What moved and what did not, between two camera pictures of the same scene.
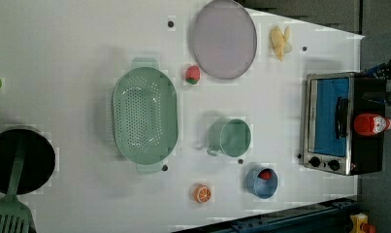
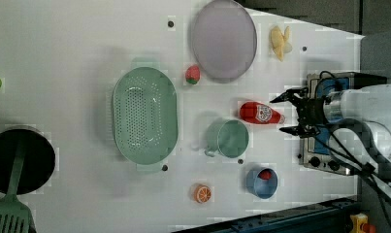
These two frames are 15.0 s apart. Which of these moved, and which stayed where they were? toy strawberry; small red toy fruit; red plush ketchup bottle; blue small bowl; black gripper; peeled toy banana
Moved: black gripper; red plush ketchup bottle
Stayed: blue small bowl; small red toy fruit; toy strawberry; peeled toy banana
